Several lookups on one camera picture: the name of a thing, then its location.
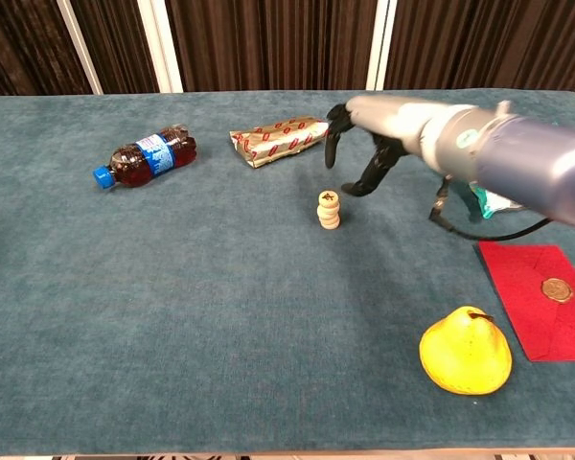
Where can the teal velvet tablecloth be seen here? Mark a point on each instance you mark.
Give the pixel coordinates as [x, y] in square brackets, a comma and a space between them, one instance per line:
[124, 287]

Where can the dark brown curtain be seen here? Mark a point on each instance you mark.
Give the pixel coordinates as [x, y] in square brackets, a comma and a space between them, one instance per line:
[268, 43]

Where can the teal edged food package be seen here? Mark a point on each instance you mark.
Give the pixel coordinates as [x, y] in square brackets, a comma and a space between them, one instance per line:
[491, 200]

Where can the thin white screen post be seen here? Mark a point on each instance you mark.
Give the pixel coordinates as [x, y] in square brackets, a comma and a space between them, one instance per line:
[79, 45]

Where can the yellow pear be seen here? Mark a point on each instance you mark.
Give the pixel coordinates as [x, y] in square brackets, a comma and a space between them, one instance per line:
[465, 357]

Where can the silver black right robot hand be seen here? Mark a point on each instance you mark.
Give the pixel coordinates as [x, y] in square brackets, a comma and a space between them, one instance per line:
[388, 122]

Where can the wide white screen post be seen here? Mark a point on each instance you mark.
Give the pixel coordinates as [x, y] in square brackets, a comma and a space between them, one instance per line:
[381, 45]
[160, 45]

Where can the cola bottle with blue label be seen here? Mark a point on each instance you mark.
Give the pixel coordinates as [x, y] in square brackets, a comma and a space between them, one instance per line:
[144, 158]

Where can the red envelope with gold seal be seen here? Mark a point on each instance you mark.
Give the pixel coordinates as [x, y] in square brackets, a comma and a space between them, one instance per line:
[522, 273]

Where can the gold red snack packet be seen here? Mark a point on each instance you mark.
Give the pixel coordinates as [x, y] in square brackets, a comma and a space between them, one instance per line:
[278, 141]

